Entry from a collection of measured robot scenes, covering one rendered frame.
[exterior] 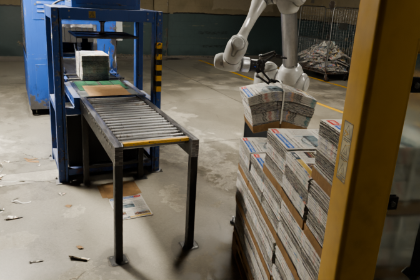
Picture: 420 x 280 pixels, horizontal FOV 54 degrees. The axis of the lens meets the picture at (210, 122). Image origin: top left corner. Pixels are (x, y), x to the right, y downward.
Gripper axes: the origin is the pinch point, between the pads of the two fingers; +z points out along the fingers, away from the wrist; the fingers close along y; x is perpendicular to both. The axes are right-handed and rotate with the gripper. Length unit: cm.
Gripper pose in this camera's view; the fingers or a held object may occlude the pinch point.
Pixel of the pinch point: (282, 69)
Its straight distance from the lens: 253.1
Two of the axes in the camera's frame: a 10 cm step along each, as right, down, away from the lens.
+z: 9.9, 1.1, 1.3
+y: -1.4, 9.5, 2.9
